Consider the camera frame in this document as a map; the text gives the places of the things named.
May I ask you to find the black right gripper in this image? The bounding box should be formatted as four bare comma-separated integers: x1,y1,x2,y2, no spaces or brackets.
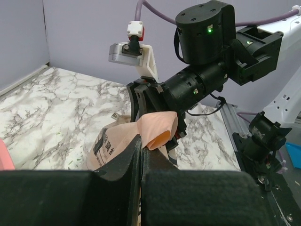
127,70,200,144

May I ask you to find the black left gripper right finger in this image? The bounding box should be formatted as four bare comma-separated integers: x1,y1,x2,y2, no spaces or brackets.
141,148,272,226

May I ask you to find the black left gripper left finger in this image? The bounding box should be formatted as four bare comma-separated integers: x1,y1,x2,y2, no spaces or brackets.
0,135,141,226

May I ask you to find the cat litter bag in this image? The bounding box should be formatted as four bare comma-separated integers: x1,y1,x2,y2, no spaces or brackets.
85,111,181,171

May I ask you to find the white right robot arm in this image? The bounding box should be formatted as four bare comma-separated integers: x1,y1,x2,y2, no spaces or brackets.
127,0,301,147

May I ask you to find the pink green litter box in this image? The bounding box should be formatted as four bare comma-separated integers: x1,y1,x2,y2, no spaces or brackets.
0,140,15,170

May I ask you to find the blue plastic dustpan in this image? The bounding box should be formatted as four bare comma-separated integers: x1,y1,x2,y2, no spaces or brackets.
285,142,301,169

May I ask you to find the aluminium frame rail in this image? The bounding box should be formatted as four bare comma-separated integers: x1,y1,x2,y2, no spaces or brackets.
220,103,247,170

